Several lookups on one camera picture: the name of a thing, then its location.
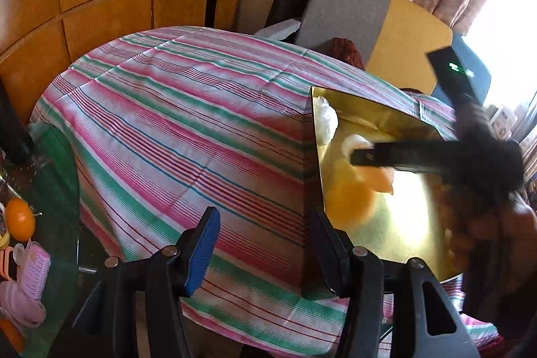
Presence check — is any gold tin box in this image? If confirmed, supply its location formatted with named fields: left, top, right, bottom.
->
left=301, top=86, right=459, bottom=300

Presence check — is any white plastic ball in box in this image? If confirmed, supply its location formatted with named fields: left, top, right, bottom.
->
left=313, top=96, right=339, bottom=145

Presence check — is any striped pink green tablecloth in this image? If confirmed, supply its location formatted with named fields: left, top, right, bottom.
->
left=29, top=25, right=501, bottom=358

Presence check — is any grey yellow blue chair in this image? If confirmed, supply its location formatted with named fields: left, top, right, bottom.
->
left=257, top=0, right=491, bottom=103

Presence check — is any dark red cushion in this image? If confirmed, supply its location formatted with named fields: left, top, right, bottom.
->
left=320, top=37, right=365, bottom=71

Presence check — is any orange fruit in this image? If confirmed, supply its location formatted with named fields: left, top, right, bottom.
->
left=4, top=197, right=36, bottom=244

